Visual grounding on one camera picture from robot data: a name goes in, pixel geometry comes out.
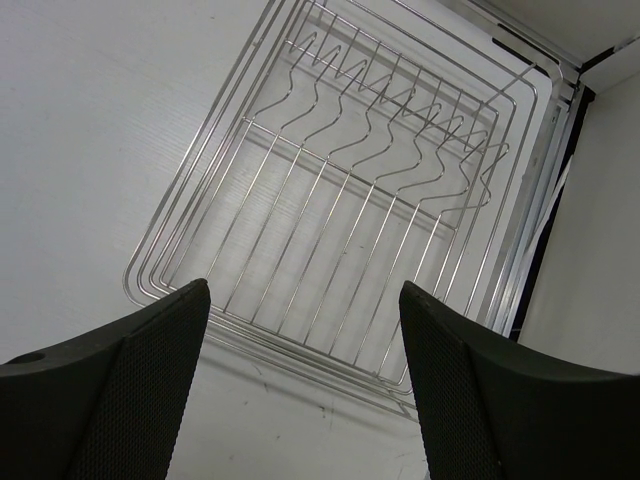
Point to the silver wire dish rack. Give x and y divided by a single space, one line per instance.
353 146

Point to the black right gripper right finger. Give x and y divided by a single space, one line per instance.
490 408

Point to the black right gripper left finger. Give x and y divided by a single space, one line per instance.
107 404

